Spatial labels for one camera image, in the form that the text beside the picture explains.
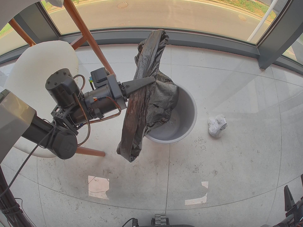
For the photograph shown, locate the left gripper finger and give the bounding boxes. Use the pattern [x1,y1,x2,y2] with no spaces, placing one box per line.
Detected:
[119,77,156,97]

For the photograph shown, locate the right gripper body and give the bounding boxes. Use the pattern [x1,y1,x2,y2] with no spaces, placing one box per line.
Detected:
[285,201,303,224]

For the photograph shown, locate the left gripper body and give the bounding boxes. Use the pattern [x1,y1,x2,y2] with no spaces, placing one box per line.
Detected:
[84,75,128,118]

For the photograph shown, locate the black plastic bag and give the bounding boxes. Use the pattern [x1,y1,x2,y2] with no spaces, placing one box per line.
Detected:
[116,29,179,163]

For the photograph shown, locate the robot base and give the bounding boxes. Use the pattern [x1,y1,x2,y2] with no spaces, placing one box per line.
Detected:
[140,213,197,227]

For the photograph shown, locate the pale grey trash bin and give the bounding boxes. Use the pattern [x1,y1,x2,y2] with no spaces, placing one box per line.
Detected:
[144,83,198,143]

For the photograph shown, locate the white cushioned wooden chair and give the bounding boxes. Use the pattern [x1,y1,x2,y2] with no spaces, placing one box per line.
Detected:
[0,0,116,159]

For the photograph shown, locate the window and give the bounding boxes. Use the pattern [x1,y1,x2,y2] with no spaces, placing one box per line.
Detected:
[0,0,303,76]

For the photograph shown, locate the crumpled white paper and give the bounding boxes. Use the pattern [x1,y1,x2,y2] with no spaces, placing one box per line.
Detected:
[208,114,228,139]

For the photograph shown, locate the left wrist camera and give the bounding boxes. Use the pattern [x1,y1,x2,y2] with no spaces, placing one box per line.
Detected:
[89,67,110,90]

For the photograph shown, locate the black cable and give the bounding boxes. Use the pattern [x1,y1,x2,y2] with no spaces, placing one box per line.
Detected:
[0,127,56,198]
[122,218,139,227]

